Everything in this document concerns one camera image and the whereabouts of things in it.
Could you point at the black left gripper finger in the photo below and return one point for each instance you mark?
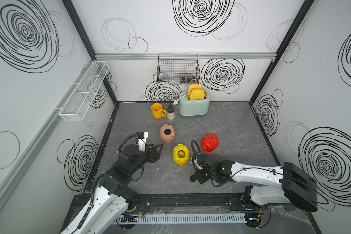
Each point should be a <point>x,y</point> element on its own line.
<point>152,157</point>
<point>157,150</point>

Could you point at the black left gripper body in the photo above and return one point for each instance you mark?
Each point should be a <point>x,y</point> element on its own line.
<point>142,160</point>

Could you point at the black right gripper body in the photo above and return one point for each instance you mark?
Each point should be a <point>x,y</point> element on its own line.
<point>202,176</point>

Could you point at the pink piggy bank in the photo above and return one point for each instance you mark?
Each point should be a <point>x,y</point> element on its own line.
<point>167,138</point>

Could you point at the yellow piggy bank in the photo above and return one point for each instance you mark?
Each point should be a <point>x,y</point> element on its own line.
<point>181,154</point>

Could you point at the red piggy bank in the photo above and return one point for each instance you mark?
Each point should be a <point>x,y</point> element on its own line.
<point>209,142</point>

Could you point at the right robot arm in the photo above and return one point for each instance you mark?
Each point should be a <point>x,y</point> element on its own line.
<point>267,185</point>

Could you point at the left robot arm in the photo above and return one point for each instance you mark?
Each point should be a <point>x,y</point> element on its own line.
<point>111,196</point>

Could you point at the yellow ceramic mug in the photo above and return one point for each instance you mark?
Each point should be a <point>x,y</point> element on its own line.
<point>158,111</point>

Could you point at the glass sugar jar with spoon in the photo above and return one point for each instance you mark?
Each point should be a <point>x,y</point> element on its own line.
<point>170,112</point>

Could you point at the mint green toaster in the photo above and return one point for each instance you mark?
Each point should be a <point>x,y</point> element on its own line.
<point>188,107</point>

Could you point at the yellow toast slice front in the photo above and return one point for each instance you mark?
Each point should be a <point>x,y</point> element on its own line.
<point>197,94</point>

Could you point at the yellow toast slice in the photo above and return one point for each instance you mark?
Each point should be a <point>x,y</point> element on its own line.
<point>193,86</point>
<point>197,94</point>

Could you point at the yellow toast slice rear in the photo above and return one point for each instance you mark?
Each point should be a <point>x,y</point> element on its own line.
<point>193,86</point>

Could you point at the dark item in basket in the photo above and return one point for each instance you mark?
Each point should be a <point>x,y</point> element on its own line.
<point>185,80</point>

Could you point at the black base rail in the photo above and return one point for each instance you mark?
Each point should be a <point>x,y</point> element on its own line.
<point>234,201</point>

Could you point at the white slotted cable duct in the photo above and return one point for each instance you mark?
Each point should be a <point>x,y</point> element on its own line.
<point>182,219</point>

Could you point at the white wire shelf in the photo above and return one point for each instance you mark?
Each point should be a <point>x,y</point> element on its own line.
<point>87,87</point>

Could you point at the black wire basket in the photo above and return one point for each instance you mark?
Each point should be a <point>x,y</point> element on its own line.
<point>171,67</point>

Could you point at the black corner frame post left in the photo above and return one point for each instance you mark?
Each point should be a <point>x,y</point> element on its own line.
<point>87,43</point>

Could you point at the black corner frame post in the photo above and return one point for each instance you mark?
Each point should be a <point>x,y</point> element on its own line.
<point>306,6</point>
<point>87,43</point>

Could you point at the black corner frame post right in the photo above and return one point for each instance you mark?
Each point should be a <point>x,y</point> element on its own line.
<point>306,6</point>

